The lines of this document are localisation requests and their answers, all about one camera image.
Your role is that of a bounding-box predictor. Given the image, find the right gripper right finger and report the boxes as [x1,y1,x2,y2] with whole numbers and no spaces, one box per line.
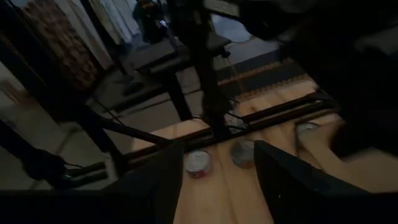
[254,140,398,224]

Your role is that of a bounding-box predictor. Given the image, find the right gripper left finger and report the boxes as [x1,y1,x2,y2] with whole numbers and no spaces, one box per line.
[0,141,185,224]

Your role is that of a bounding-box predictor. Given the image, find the red label seafood can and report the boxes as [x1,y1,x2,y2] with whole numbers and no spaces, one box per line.
[183,148,212,179]

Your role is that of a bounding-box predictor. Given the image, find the blue label tuna can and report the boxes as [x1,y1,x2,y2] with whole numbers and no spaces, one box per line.
[295,121,320,132]

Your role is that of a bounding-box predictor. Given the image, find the teal label tuna can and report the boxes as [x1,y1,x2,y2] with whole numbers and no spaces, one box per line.
[229,139,256,169]

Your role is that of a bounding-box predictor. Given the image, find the orange black hazard strip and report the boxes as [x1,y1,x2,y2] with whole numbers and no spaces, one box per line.
[217,59,301,83]

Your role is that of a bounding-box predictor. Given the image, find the black side table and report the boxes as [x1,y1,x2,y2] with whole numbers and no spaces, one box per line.
[118,32,233,122]

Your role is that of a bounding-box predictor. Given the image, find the white hanging cloth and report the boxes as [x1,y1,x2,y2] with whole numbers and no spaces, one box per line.
[52,0,142,71]

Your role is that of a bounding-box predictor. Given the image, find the brown patterned fabric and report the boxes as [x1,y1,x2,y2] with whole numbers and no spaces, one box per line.
[18,0,100,91]

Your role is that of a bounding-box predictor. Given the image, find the black aluminium table frame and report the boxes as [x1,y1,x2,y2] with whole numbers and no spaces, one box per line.
[124,93,335,162]

